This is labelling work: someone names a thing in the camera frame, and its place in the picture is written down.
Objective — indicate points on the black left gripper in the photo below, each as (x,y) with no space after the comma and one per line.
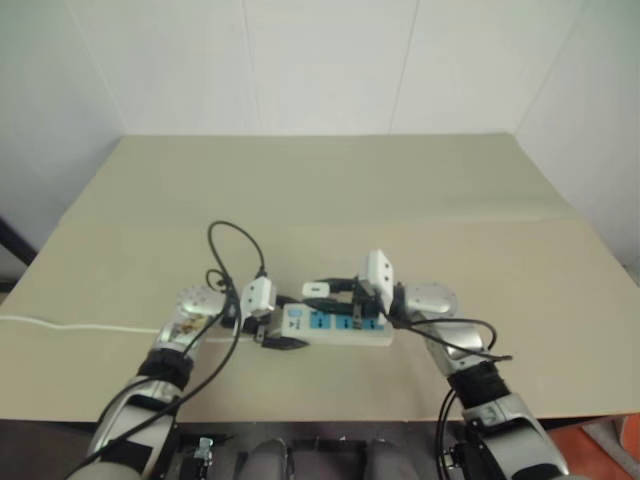
(258,329)

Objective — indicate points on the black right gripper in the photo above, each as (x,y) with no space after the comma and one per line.
(362,297)

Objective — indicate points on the white charger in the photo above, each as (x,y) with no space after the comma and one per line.
(315,289)

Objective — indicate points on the white power strip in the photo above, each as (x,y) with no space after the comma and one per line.
(345,331)

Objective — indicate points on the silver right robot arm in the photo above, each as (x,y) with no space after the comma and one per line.
(431,298)

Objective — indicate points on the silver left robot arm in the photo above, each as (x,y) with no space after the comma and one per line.
(192,303)

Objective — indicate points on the dark grey rounded shape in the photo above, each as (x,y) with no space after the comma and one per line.
(267,460)

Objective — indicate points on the orange object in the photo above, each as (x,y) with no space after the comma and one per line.
(607,450)

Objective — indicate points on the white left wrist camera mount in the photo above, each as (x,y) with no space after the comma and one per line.
(258,297)

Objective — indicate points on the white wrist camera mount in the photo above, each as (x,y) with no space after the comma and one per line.
(380,272)
(258,297)

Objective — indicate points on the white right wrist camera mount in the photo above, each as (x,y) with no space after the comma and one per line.
(380,272)

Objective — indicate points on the small silver metal bracket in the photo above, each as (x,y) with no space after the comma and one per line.
(204,446)

